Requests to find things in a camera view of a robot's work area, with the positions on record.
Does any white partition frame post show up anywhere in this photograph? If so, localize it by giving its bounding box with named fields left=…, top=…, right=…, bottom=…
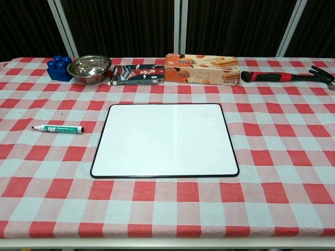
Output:
left=174, top=0, right=188, bottom=58
left=48, top=0, right=79, bottom=59
left=276, top=0, right=306, bottom=58

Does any red white checkered tablecloth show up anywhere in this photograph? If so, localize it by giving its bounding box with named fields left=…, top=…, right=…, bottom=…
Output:
left=0, top=56, right=335, bottom=239

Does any orange egg roll biscuit box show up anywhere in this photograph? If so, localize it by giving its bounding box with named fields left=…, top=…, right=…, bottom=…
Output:
left=164, top=53, right=241, bottom=86

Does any blue studded building block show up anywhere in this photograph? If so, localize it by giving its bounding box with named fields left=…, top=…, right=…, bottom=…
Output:
left=47, top=55, right=73, bottom=82

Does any stainless steel bowl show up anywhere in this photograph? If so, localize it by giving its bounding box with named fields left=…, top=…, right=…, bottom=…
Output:
left=67, top=54, right=113, bottom=85

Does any dark flat printed carton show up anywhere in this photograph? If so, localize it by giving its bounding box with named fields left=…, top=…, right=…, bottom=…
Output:
left=109, top=64, right=165, bottom=86

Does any white board with black rim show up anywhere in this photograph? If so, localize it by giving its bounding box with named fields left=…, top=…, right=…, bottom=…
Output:
left=90, top=103, right=240, bottom=179

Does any dark corrugated partition panel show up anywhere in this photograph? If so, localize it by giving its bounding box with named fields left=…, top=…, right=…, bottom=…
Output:
left=185, top=0, right=298, bottom=58
left=60, top=0, right=176, bottom=58
left=0, top=0, right=71, bottom=62
left=285, top=0, right=335, bottom=59

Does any green marker pen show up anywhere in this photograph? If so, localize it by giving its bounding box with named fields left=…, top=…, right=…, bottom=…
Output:
left=31, top=124, right=85, bottom=134

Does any red black claw hammer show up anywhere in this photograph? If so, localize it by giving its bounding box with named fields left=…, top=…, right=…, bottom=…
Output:
left=240, top=65, right=335, bottom=91

